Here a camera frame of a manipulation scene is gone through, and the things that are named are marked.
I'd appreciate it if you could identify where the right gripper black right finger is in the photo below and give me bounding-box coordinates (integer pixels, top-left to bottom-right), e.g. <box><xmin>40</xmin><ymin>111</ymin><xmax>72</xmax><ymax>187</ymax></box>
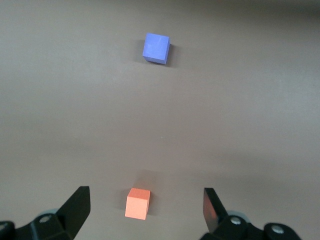
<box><xmin>199</xmin><ymin>187</ymin><xmax>302</xmax><ymax>240</ymax></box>

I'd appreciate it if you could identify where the orange foam block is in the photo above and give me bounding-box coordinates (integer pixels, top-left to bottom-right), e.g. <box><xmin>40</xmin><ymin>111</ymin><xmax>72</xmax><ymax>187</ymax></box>
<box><xmin>124</xmin><ymin>187</ymin><xmax>152</xmax><ymax>221</ymax></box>

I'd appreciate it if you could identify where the purple foam block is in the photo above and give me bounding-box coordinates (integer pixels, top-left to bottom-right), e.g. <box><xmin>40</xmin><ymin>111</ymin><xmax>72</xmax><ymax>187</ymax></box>
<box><xmin>141</xmin><ymin>32</ymin><xmax>171</xmax><ymax>66</ymax></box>

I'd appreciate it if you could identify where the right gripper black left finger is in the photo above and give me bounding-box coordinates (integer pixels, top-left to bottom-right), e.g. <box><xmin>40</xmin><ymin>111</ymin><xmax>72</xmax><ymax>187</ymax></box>
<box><xmin>0</xmin><ymin>186</ymin><xmax>91</xmax><ymax>240</ymax></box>

